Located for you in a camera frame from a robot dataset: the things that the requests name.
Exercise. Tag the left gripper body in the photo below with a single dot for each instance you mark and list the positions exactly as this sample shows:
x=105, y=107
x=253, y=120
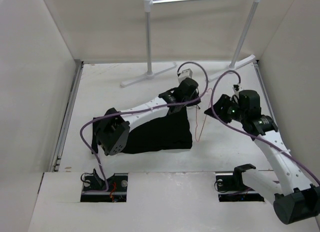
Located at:
x=193, y=97

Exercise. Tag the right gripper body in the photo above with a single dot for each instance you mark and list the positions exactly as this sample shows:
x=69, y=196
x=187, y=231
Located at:
x=230, y=110

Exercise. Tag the black trousers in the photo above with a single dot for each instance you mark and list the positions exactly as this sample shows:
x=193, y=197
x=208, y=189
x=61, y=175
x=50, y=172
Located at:
x=171, y=132

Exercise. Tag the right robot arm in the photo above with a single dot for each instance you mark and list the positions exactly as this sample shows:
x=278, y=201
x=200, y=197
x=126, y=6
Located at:
x=295, y=197

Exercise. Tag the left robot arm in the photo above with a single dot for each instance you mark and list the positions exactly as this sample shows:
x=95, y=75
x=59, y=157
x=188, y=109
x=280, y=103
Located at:
x=148, y=111

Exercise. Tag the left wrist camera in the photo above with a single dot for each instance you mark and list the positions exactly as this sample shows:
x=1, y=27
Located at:
x=182, y=75

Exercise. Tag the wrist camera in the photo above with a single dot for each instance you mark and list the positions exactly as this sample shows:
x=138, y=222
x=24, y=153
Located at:
x=182, y=75
x=237, y=88

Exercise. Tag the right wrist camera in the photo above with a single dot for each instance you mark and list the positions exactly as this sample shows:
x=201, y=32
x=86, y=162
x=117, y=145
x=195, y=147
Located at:
x=237, y=88

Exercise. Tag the aluminium table rail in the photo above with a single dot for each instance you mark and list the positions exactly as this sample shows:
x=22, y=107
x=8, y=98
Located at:
x=58, y=151

